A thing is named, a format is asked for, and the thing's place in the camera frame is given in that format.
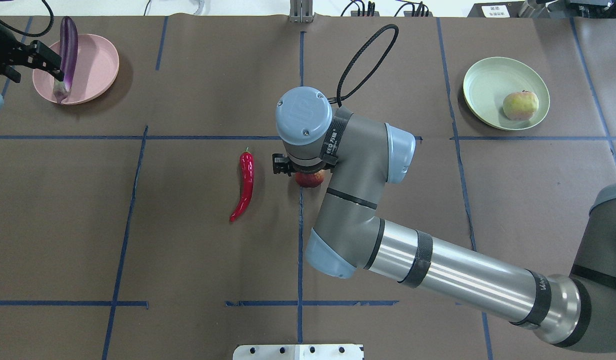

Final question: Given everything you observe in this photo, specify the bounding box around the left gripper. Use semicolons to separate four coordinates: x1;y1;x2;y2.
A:
0;23;65;84

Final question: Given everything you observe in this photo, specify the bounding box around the purple eggplant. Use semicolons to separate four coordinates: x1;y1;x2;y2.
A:
53;16;78;104

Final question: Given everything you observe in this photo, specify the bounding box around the red chili pepper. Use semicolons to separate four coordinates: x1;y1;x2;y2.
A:
229;147;254;223

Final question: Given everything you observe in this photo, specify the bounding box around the red green pomegranate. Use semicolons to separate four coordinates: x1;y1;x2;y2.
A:
294;170;326;188

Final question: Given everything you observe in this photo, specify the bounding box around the yellow green apple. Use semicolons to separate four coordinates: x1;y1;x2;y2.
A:
502;90;539;121

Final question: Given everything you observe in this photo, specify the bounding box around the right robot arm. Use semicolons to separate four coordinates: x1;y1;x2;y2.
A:
273;86;616;353

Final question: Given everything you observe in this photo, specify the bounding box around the pink plate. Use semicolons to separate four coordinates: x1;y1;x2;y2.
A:
60;34;120;105

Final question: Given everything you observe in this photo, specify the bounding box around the brown paper table cover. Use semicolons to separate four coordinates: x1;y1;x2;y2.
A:
0;14;616;360

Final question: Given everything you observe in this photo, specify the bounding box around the green plate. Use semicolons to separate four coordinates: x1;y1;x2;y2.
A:
462;56;551;132

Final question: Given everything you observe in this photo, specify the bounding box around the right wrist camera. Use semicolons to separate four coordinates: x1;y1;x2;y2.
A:
271;153;295;177

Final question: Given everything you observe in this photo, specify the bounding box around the aluminium frame post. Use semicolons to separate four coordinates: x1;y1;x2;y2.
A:
289;0;315;24

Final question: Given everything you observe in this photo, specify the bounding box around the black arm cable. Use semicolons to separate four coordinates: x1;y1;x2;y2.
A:
336;24;400;107

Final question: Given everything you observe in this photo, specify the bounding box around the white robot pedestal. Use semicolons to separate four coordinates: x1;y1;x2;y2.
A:
232;343;366;360

